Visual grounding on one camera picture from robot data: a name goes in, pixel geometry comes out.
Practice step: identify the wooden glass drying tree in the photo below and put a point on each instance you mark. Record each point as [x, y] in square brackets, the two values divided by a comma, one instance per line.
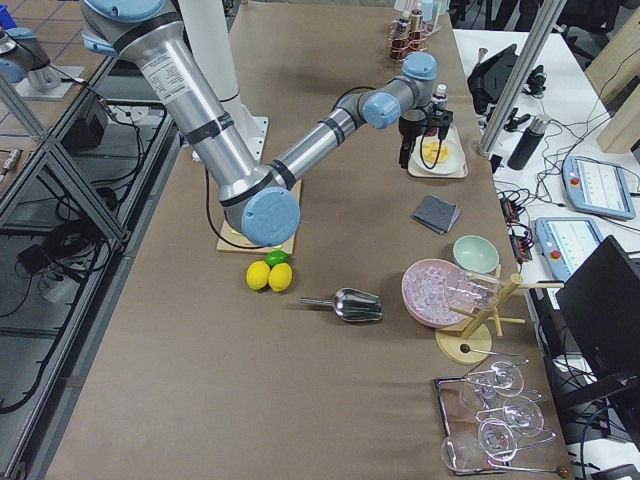
[469, 342]

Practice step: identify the black monitor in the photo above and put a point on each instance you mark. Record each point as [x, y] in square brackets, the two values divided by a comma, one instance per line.
[600, 305]

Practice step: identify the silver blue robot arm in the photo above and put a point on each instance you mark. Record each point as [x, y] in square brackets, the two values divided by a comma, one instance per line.
[166, 40]

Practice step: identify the black thermos bottle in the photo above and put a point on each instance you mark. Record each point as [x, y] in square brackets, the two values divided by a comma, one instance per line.
[528, 142]

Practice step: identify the grey folded cloth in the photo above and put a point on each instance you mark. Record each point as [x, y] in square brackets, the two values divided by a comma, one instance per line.
[436, 214]

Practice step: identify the pink bowl of ice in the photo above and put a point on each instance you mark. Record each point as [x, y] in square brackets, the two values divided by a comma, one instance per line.
[439, 294]

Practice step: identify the lower teach pendant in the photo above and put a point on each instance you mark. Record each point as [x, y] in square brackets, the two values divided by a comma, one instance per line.
[566, 243]

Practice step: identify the mirror tray with glasses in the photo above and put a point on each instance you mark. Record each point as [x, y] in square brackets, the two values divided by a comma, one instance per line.
[489, 417]

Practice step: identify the dark tea bottle on tray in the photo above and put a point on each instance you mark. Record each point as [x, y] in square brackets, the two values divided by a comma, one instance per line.
[439, 98]

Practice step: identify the tea bottle in rack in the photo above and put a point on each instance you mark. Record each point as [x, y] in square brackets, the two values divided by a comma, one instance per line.
[401, 29]

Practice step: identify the copper wire bottle rack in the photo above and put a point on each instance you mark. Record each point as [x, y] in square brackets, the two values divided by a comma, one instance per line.
[397, 51]

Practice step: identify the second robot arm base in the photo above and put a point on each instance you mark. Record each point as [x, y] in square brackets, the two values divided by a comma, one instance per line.
[25, 63]

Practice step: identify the upper yellow lemon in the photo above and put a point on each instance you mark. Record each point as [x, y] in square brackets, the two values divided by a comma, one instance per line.
[257, 275]

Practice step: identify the glazed twisted donut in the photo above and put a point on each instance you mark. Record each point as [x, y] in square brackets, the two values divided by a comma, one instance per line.
[434, 152]

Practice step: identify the mint green bowl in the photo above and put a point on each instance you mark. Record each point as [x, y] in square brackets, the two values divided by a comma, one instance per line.
[475, 253]

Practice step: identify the lower yellow lemon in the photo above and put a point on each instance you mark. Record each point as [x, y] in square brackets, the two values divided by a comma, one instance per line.
[280, 277]

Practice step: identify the yellow lemon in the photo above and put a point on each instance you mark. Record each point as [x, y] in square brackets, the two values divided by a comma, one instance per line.
[280, 277]
[257, 275]

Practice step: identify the bamboo cutting board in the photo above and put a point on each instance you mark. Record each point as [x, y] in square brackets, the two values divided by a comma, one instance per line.
[227, 242]

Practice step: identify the steel ice scoop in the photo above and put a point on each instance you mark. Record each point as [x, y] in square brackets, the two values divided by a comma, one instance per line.
[351, 305]

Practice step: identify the upper teach pendant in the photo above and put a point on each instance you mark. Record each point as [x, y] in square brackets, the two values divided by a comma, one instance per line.
[597, 187]

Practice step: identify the green lime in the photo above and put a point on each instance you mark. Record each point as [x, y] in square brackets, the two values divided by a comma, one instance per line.
[276, 257]

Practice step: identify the teach pendant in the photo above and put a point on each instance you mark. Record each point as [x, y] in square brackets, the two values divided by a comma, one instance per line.
[597, 187]
[566, 243]

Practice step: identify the aluminium camera post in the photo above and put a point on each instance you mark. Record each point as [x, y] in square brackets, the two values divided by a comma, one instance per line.
[545, 19]

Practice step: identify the white rabbit serving tray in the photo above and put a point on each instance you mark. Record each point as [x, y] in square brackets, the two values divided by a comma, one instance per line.
[462, 170]

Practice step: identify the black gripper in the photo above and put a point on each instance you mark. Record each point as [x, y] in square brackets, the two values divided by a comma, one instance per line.
[409, 128]

